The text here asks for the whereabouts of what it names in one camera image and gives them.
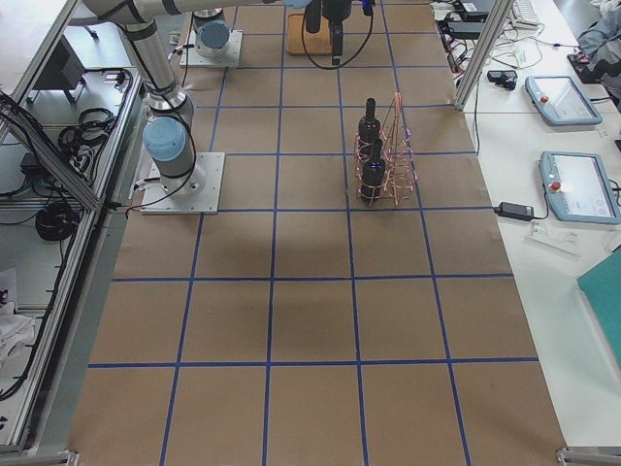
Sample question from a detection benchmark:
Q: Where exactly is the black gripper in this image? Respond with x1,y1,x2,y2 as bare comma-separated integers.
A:
322,0,352,66

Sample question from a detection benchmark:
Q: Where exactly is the dark wine bottle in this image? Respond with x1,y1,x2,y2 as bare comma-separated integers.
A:
358,97,380,147
305,0,322,34
360,139,385,205

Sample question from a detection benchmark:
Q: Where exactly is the wooden tray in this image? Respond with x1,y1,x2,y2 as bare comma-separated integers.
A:
285,13,331,56

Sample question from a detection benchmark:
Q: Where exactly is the far teach pendant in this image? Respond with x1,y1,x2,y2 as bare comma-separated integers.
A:
524,76,603,126

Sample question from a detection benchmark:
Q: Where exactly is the teach pendant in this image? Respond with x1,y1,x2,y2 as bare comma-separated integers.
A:
539,151,620,225
524,76,603,126

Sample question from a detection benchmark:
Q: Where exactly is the black power adapter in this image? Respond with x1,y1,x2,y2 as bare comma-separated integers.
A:
494,202,535,221

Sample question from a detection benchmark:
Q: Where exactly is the near teach pendant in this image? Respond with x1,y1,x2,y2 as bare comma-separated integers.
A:
539,151,620,225

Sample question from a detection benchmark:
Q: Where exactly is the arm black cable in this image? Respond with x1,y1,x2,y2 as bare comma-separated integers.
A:
300,0,377,70

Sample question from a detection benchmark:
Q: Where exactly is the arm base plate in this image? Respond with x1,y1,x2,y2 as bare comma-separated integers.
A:
140,152,225,215
180,30,243,68

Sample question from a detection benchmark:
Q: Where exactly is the copper wire bottle basket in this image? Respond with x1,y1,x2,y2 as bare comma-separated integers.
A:
354,92,417,207

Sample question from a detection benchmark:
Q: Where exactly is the aluminium frame post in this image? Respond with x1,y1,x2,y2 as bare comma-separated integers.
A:
453,0,512,111

